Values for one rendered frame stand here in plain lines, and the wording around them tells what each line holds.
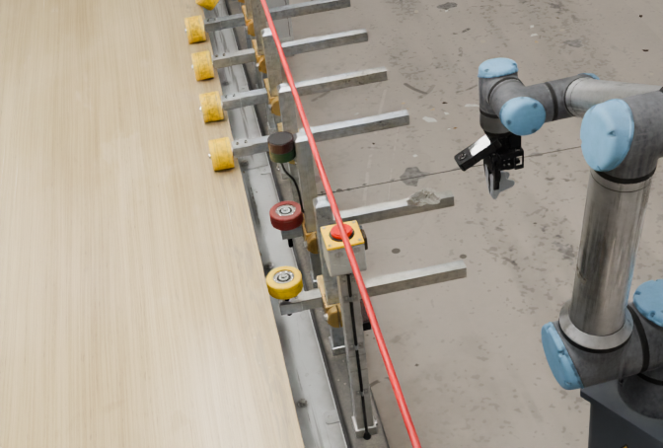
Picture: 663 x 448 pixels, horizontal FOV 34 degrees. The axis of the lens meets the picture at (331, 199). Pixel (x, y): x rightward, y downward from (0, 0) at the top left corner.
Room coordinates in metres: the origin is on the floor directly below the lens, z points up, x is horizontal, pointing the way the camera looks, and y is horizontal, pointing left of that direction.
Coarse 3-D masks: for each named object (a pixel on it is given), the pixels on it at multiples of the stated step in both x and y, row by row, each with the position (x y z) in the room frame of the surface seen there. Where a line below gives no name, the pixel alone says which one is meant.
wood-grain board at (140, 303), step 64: (0, 0) 3.63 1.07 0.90; (64, 0) 3.57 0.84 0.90; (128, 0) 3.50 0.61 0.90; (192, 0) 3.44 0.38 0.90; (0, 64) 3.13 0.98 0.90; (64, 64) 3.08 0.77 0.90; (128, 64) 3.02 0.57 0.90; (192, 64) 2.97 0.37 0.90; (0, 128) 2.73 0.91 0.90; (64, 128) 2.68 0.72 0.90; (128, 128) 2.64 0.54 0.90; (192, 128) 2.60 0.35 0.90; (0, 192) 2.39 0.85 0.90; (64, 192) 2.35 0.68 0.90; (128, 192) 2.32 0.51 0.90; (192, 192) 2.28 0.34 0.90; (0, 256) 2.12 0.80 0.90; (64, 256) 2.08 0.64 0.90; (128, 256) 2.05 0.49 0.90; (192, 256) 2.02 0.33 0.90; (256, 256) 1.99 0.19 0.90; (0, 320) 1.88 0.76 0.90; (64, 320) 1.85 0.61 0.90; (128, 320) 1.82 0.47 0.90; (192, 320) 1.80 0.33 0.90; (256, 320) 1.77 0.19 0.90; (0, 384) 1.67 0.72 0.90; (64, 384) 1.65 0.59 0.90; (128, 384) 1.62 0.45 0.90; (192, 384) 1.60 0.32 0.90; (256, 384) 1.58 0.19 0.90
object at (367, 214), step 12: (444, 192) 2.21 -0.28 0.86; (384, 204) 2.19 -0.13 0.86; (396, 204) 2.18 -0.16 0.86; (432, 204) 2.18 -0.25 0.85; (444, 204) 2.19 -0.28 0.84; (348, 216) 2.16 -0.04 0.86; (360, 216) 2.16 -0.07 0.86; (372, 216) 2.16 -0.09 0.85; (384, 216) 2.17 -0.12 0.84; (396, 216) 2.17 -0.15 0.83; (300, 228) 2.14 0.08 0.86
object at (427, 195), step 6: (414, 192) 2.20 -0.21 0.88; (420, 192) 2.19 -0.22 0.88; (426, 192) 2.21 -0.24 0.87; (432, 192) 2.18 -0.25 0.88; (414, 198) 2.19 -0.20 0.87; (420, 198) 2.19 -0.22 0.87; (426, 198) 2.18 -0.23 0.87; (432, 198) 2.18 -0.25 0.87; (438, 198) 2.18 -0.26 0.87; (408, 204) 2.17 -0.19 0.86; (414, 204) 2.17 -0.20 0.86; (420, 204) 2.16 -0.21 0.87
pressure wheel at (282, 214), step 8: (288, 200) 2.19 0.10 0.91; (272, 208) 2.16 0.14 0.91; (280, 208) 2.16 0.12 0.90; (288, 208) 2.16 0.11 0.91; (296, 208) 2.15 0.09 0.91; (272, 216) 2.13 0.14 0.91; (280, 216) 2.13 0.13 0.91; (288, 216) 2.12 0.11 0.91; (296, 216) 2.12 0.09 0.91; (272, 224) 2.13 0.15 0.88; (280, 224) 2.12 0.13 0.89; (288, 224) 2.11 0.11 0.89; (296, 224) 2.12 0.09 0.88; (288, 240) 2.15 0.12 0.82
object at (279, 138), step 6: (276, 132) 2.14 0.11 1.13; (282, 132) 2.14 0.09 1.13; (270, 138) 2.12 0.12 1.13; (276, 138) 2.11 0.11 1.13; (282, 138) 2.11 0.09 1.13; (288, 138) 2.11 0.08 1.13; (276, 144) 2.09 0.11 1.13; (282, 144) 2.09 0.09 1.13; (282, 168) 2.11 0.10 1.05; (288, 174) 2.11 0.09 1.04; (294, 180) 2.11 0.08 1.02; (300, 198) 2.11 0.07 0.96; (300, 204) 2.11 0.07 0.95
